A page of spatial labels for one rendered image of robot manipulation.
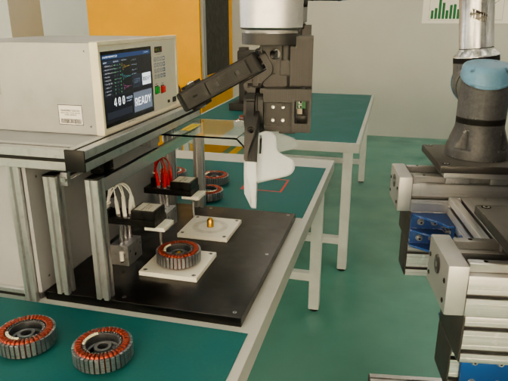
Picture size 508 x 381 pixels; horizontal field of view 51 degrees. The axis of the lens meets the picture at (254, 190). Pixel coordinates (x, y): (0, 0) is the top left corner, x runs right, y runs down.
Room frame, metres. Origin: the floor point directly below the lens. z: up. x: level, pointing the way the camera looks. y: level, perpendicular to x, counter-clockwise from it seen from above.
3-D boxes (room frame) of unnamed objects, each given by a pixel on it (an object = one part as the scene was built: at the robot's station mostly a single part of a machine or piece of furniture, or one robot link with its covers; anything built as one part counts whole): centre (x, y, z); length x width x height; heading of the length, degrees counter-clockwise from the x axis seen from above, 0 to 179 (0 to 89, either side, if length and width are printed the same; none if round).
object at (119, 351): (0.86, 0.29, 0.77); 0.11 x 0.11 x 0.04
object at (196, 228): (1.45, 0.13, 0.78); 0.15 x 0.15 x 0.01; 75
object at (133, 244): (1.25, 0.33, 0.80); 0.08 x 0.05 x 0.06; 165
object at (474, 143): (1.30, -0.56, 1.09); 0.15 x 0.15 x 0.10
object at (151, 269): (1.21, 0.19, 0.78); 0.15 x 0.15 x 0.01; 75
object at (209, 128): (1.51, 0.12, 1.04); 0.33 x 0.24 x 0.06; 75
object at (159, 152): (1.35, 0.26, 1.03); 0.62 x 0.01 x 0.03; 165
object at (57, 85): (1.42, 0.47, 1.22); 0.44 x 0.39 x 0.20; 165
